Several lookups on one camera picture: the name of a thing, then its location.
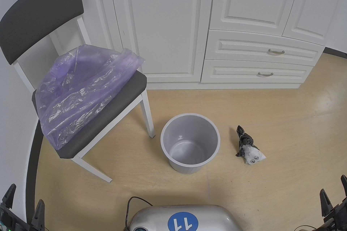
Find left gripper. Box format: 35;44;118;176
0;184;45;231

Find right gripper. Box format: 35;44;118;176
320;175;347;231

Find white printed wrapper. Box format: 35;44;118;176
242;144;267;165

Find black plastic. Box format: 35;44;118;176
235;125;259;158

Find purple plastic bag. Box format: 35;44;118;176
36;45;146;151

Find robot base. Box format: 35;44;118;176
130;204;243;231

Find white trash bin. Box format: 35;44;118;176
160;113;220;174

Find white chair grey cushions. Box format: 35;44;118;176
0;0;155;183

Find white wardrobe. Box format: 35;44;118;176
28;0;340;90

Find black cable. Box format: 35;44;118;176
125;197;153;231

